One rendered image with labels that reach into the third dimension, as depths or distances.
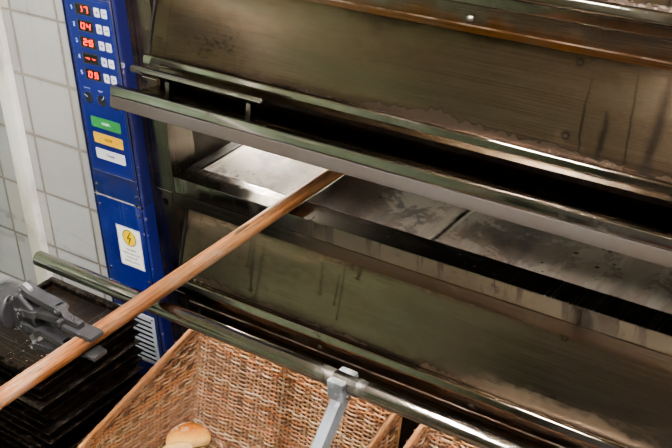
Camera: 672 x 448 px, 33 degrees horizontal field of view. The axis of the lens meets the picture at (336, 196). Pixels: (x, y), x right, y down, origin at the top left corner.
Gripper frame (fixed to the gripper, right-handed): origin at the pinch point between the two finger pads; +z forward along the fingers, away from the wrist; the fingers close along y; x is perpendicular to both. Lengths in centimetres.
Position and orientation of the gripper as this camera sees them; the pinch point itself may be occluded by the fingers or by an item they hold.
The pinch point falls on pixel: (84, 339)
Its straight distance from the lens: 195.6
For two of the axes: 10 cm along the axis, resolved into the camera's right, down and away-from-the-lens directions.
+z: 8.1, 2.5, -5.3
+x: -5.9, 4.1, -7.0
